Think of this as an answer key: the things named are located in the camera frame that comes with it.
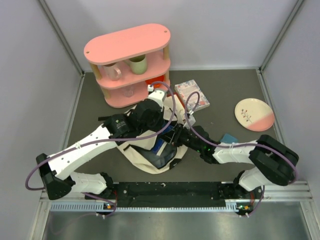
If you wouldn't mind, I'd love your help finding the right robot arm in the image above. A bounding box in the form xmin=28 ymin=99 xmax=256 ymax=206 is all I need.
xmin=162 ymin=124 xmax=299 ymax=198

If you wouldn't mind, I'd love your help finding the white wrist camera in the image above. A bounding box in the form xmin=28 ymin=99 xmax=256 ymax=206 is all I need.
xmin=147 ymin=84 xmax=167 ymax=108
xmin=183 ymin=110 xmax=196 ymax=129

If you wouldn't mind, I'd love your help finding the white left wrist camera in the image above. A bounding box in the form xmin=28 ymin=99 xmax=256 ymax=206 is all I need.
xmin=147 ymin=84 xmax=167 ymax=108

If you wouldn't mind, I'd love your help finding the green mug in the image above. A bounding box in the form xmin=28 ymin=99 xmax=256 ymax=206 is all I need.
xmin=124 ymin=54 xmax=148 ymax=75

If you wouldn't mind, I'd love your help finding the cream canvas backpack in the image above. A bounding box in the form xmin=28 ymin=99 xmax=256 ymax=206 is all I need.
xmin=97 ymin=96 xmax=189 ymax=175

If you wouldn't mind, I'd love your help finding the red-bordered white book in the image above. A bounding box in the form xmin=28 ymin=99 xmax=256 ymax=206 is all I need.
xmin=163 ymin=93 xmax=185 ymax=120

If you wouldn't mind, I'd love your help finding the pink mug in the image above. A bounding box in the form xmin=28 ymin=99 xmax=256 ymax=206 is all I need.
xmin=103 ymin=62 xmax=122 ymax=81

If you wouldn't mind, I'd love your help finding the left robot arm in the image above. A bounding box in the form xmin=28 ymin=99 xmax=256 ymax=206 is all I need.
xmin=36 ymin=95 xmax=165 ymax=200

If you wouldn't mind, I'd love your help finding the clear glass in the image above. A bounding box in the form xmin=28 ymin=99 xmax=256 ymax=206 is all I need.
xmin=121 ymin=85 xmax=135 ymax=98

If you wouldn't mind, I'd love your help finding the pink three-tier shelf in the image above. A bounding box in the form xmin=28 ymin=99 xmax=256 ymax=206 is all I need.
xmin=83 ymin=23 xmax=171 ymax=108

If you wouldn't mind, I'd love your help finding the floral white book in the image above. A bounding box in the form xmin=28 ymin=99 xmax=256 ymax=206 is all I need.
xmin=174 ymin=79 xmax=210 ymax=112

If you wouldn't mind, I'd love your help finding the cream and pink plate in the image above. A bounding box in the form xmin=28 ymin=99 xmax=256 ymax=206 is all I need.
xmin=234 ymin=98 xmax=275 ymax=132

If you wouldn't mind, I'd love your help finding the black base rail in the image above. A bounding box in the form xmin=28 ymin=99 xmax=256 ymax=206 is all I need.
xmin=84 ymin=181 xmax=263 ymax=209

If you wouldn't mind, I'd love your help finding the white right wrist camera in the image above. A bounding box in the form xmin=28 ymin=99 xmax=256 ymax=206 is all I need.
xmin=183 ymin=110 xmax=196 ymax=129

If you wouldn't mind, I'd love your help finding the blue orange book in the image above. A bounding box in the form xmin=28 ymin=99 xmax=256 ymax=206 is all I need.
xmin=151 ymin=125 xmax=174 ymax=154

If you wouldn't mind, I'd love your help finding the orange bowl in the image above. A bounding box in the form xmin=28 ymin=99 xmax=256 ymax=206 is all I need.
xmin=145 ymin=75 xmax=165 ymax=88

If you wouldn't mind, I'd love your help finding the grey cable duct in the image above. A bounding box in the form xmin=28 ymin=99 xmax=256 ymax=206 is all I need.
xmin=50 ymin=199 xmax=249 ymax=213

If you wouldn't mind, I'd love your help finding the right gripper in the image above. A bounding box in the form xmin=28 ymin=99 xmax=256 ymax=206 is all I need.
xmin=159 ymin=122 xmax=203 ymax=153

